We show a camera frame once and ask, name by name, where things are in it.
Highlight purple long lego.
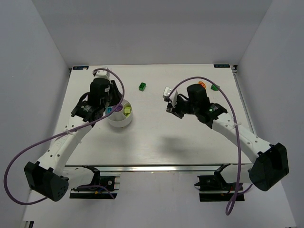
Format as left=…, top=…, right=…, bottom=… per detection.
left=112, top=104, right=124, bottom=112

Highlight small blue lego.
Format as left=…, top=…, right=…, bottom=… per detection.
left=107, top=107, right=112, bottom=114

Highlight lime lego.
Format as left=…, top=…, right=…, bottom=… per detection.
left=124, top=107, right=132, bottom=117

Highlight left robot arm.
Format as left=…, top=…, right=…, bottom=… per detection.
left=24, top=78, right=122, bottom=201

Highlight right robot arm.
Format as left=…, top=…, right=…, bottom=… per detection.
left=162, top=84, right=289, bottom=191

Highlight white round divided container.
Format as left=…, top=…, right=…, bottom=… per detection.
left=107, top=100, right=133, bottom=128

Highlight dark green lego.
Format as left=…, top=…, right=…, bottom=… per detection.
left=138, top=82, right=146, bottom=91

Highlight orange yellow round lego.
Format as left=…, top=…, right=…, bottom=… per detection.
left=198, top=81, right=206, bottom=88

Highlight green lego right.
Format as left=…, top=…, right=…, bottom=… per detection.
left=211, top=84, right=219, bottom=91

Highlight left blue label sticker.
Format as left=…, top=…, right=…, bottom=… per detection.
left=72, top=66, right=89, bottom=70

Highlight blue label sticker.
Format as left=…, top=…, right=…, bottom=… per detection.
left=72, top=66, right=89, bottom=70
left=213, top=64, right=230, bottom=68

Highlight right blue label sticker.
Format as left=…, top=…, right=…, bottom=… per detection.
left=213, top=64, right=230, bottom=68

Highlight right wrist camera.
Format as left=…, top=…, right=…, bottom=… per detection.
left=162, top=87, right=178, bottom=107

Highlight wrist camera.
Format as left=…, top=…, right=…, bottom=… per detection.
left=162, top=87, right=178, bottom=107
left=93, top=70, right=110, bottom=80

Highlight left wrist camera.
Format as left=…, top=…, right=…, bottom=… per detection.
left=93, top=70, right=110, bottom=80

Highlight aluminium table rail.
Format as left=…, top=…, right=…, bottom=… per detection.
left=64, top=163, right=252, bottom=174

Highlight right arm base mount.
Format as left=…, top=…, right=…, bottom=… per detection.
left=194, top=164, right=236, bottom=202

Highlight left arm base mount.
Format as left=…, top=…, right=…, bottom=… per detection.
left=63, top=166, right=120, bottom=200

